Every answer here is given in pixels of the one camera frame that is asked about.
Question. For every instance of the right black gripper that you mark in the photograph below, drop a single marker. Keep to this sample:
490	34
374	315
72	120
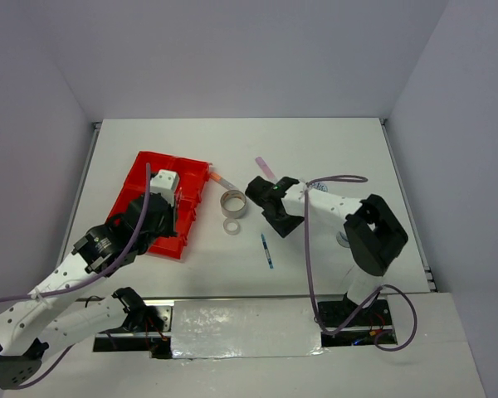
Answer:
285	228

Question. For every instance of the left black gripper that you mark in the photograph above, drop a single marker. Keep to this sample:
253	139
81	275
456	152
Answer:
170	230

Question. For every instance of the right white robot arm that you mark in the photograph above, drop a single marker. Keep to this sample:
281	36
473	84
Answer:
372	233

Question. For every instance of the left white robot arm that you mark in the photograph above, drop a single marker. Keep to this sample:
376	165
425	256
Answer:
34	327

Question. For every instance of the pink highlighter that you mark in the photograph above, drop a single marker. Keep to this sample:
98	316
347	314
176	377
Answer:
265	169

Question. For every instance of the large clear tape roll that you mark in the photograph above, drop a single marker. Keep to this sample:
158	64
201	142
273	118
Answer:
233	204

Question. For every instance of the orange capped highlighter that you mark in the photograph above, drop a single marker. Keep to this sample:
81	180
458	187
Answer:
222	181

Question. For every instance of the small clear tape roll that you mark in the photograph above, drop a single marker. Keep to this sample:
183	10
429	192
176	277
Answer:
231	226

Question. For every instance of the blue crayon pen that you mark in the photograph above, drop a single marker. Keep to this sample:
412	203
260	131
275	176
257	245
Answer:
267	252

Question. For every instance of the blue white bottle far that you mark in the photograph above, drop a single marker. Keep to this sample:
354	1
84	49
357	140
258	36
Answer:
321	186

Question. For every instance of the blue white bottle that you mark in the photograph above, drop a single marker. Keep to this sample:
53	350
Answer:
321	186
342	240

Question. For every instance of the blue white bottle near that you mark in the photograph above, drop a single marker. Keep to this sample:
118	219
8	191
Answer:
342	240

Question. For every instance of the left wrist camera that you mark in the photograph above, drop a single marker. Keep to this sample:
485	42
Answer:
165	183

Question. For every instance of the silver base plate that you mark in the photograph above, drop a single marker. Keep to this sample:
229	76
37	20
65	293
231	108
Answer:
246	328

